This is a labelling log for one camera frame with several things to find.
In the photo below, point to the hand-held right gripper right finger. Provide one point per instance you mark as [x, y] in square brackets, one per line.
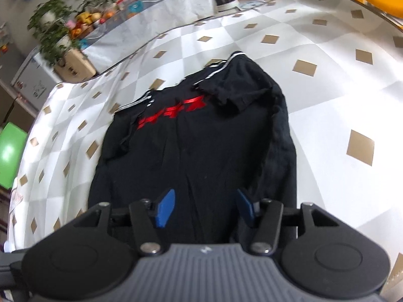
[245, 207]

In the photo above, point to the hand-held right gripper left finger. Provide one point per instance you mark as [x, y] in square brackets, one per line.
[165, 207]

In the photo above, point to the black t-shirt with red print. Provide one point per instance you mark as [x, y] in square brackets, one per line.
[195, 151]

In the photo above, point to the white paper with red print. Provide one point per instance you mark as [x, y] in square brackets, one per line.
[16, 199]

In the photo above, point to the green plastic chair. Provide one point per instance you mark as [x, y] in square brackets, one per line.
[11, 154]

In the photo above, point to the brown cardboard box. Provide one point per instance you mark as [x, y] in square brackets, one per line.
[74, 67]

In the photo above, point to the low table with marbled cloth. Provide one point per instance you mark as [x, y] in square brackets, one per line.
[157, 15]

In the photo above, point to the light blue floor mat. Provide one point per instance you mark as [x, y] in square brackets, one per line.
[256, 4]

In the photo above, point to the red-lid plastic container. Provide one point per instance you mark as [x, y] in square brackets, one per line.
[124, 3]

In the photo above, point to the bushy trailing green plant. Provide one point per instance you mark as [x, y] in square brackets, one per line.
[50, 31]

